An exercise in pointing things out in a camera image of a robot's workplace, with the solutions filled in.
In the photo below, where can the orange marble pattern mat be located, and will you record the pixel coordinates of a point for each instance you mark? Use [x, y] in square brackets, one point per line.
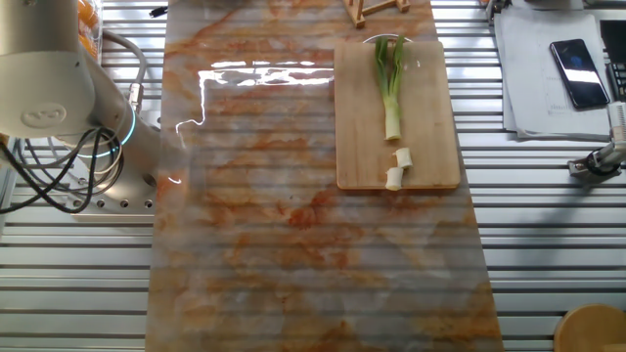
[293, 244]

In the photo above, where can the wooden cutting board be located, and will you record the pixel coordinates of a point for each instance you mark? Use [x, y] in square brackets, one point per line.
[362, 122]

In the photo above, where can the short white scallion piece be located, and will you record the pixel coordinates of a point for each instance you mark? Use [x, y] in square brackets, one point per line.
[393, 180]
[404, 158]

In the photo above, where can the green scallion stalk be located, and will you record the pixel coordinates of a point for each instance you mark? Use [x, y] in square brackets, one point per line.
[392, 117]

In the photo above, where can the wooden knife rack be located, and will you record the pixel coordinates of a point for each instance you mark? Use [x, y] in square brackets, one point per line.
[359, 17]

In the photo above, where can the white paper stack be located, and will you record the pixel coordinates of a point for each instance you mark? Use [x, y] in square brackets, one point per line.
[528, 73]

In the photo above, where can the round orange fruit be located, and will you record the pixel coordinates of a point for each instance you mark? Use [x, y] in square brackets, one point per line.
[92, 46]
[88, 12]

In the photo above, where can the black smartphone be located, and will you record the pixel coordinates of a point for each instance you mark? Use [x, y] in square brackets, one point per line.
[579, 73]

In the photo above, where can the metal clamp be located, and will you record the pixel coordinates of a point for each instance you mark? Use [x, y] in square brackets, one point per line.
[599, 161]

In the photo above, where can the round wooden disc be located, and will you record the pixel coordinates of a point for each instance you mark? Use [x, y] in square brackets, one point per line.
[592, 330]

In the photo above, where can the black keyboard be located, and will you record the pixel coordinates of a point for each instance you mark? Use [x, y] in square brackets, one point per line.
[616, 39]

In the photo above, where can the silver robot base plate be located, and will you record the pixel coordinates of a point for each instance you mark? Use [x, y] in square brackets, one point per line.
[122, 210]

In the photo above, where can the ribbed grey camera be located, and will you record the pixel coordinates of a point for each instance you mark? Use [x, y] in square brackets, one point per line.
[495, 7]

